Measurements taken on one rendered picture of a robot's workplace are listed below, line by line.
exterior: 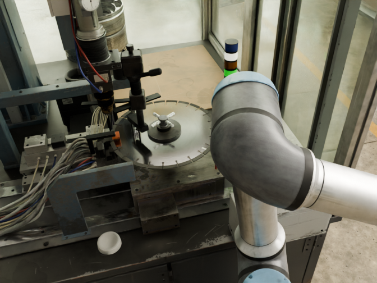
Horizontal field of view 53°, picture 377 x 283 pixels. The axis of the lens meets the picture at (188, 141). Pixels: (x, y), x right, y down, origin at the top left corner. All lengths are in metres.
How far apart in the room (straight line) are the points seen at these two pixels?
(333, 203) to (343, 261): 1.57
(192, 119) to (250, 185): 0.76
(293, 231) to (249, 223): 0.37
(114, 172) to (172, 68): 1.01
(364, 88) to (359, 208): 0.45
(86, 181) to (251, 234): 0.49
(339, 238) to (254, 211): 1.47
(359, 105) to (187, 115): 0.56
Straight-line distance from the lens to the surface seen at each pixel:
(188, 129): 1.24
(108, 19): 1.72
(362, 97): 1.00
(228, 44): 1.28
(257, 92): 0.62
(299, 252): 1.42
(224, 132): 0.55
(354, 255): 2.19
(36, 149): 1.41
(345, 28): 1.00
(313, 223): 1.18
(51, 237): 1.28
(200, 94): 1.76
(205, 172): 1.23
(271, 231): 0.85
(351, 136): 1.07
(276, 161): 0.53
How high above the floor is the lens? 1.72
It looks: 40 degrees down
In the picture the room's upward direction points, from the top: 3 degrees counter-clockwise
